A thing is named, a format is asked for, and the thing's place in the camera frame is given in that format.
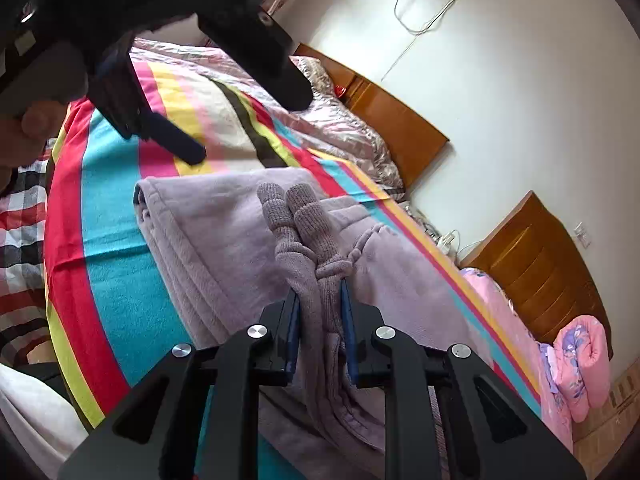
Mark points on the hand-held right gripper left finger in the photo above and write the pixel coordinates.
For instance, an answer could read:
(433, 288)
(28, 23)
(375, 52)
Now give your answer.
(291, 340)

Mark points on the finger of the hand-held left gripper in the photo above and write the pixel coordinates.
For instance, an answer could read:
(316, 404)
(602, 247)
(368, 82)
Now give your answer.
(175, 137)
(265, 55)

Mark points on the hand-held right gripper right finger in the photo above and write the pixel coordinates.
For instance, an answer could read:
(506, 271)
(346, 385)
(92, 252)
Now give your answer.
(348, 340)

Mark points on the mauve fleece pants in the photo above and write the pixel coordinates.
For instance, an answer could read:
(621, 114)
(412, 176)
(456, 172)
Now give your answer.
(215, 240)

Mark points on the person's left hand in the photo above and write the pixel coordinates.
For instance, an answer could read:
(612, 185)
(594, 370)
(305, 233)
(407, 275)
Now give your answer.
(35, 127)

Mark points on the striped colourful bed sheet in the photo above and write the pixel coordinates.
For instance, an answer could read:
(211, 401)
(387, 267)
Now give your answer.
(115, 210)

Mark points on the pink floral quilt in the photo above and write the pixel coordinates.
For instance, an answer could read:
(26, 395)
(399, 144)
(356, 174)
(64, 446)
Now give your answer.
(350, 130)

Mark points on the white power strip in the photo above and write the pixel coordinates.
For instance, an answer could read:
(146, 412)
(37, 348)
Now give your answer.
(447, 242)

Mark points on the cloth-covered nightstand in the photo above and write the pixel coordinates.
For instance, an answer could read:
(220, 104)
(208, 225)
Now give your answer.
(422, 217)

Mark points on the pink bed cover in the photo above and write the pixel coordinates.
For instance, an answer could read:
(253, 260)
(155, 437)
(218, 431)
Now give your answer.
(500, 305)

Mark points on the red plaid sheet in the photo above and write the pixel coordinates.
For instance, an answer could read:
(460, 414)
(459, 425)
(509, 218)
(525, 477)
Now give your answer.
(25, 260)

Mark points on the wooden panelled headboard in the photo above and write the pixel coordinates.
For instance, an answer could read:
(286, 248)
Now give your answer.
(540, 265)

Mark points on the rolled pink floral blanket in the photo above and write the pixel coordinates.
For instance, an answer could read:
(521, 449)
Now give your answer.
(585, 355)

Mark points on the white pillow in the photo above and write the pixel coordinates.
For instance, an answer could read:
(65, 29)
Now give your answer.
(35, 415)

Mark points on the white wall socket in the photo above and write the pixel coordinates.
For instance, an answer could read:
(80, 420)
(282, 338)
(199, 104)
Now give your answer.
(582, 235)

